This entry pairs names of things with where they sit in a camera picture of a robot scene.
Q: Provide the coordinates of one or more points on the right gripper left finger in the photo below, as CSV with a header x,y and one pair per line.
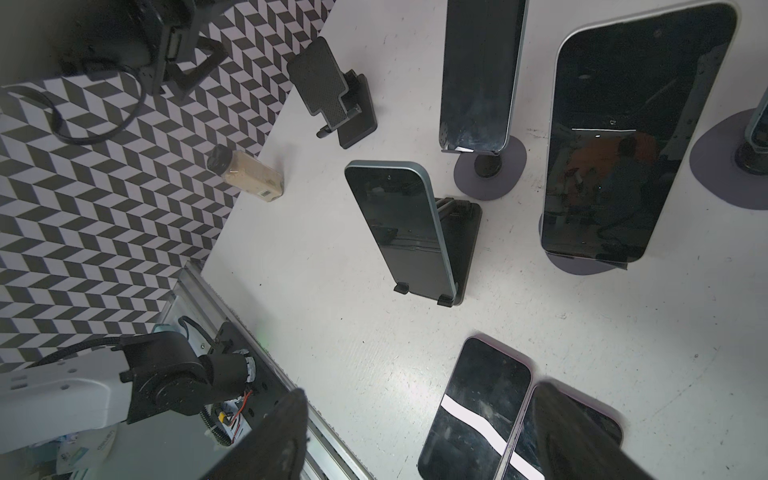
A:
x,y
275,449

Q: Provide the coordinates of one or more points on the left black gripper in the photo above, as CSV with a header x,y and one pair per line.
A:
x,y
171,29

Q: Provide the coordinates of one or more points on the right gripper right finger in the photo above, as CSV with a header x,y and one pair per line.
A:
x,y
571,446

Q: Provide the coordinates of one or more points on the black phone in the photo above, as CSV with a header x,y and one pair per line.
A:
x,y
397,202
627,99
522,444
479,418
756,130
483,41

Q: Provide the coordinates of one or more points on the black stand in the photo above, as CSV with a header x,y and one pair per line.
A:
x,y
343,99
460,222

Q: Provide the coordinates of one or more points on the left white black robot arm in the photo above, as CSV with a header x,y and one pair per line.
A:
x,y
102,382

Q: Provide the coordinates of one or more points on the grey stand under middle phone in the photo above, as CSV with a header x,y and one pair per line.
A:
x,y
581,266

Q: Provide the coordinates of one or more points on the grey stand under back-left phone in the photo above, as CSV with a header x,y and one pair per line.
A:
x,y
487,176

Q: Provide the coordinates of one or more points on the grey stand under back phone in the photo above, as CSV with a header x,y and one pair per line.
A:
x,y
713,164

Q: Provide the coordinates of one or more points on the small jar with black lid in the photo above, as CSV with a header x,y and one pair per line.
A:
x,y
245,172

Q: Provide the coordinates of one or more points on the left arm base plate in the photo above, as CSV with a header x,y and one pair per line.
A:
x,y
253,390

